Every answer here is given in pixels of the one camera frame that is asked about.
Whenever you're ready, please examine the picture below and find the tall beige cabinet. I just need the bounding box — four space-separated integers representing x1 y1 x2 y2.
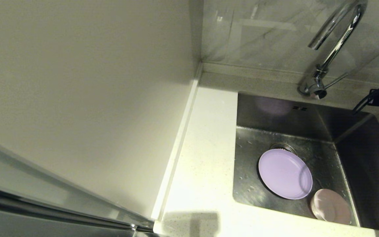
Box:
0 0 204 237

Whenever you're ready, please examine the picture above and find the stone backsplash upstand strip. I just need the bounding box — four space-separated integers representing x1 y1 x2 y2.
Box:
201 62 379 90

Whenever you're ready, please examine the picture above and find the lavender plastic plate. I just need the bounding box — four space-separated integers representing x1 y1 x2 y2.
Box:
258 149 313 200

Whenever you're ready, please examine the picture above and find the small pale pink cup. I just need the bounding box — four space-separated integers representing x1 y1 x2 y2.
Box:
310 188 352 225

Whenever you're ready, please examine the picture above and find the stainless steel sink basin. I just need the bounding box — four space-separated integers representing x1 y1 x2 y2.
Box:
232 92 379 232

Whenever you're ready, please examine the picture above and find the round metal drain strainer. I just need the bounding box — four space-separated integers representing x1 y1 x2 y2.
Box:
269 143 297 154

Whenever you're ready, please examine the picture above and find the chrome gooseneck faucet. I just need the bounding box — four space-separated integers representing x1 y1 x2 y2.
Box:
297 0 368 100

